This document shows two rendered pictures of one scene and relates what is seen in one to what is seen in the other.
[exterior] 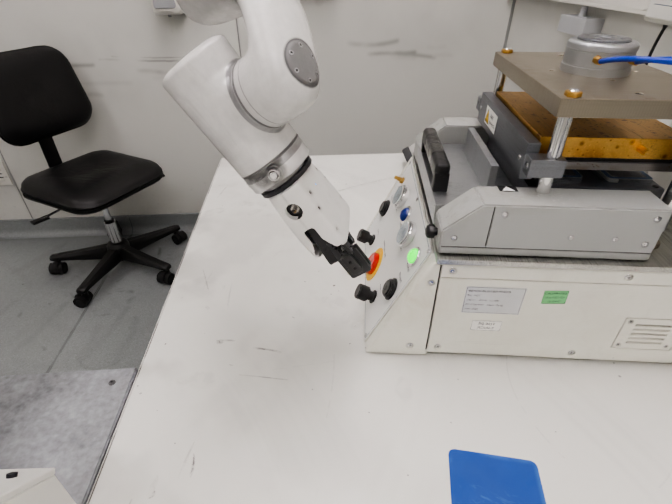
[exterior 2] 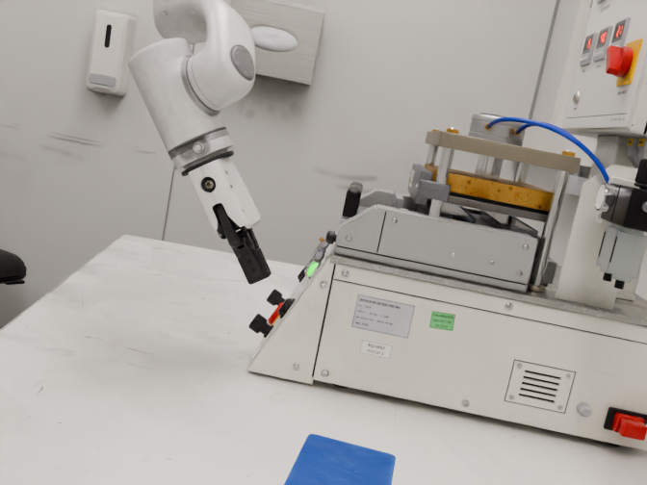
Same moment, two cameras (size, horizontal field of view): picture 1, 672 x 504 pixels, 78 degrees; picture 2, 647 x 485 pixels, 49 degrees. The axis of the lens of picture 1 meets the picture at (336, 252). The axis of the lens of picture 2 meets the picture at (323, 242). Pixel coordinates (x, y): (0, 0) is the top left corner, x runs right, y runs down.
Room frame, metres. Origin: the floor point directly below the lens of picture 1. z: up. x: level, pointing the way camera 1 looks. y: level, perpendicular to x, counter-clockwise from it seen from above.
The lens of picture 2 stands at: (-0.49, -0.09, 1.09)
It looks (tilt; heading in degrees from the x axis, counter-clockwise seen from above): 9 degrees down; 359
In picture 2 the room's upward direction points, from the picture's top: 11 degrees clockwise
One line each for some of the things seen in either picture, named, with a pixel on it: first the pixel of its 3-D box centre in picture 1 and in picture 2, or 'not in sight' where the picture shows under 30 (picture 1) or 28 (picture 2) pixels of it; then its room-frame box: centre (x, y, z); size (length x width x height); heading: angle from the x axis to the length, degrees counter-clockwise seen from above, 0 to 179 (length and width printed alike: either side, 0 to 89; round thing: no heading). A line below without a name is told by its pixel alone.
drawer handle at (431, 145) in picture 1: (434, 156); (353, 198); (0.58, -0.14, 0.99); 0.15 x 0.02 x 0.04; 176
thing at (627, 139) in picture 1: (583, 107); (487, 172); (0.56, -0.33, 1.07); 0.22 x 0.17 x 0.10; 176
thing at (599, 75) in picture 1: (618, 96); (514, 165); (0.55, -0.36, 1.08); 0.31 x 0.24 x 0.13; 176
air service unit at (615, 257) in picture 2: not in sight; (622, 220); (0.34, -0.44, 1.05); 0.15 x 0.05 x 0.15; 176
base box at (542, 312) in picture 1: (533, 253); (449, 323); (0.55, -0.32, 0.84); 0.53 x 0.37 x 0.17; 86
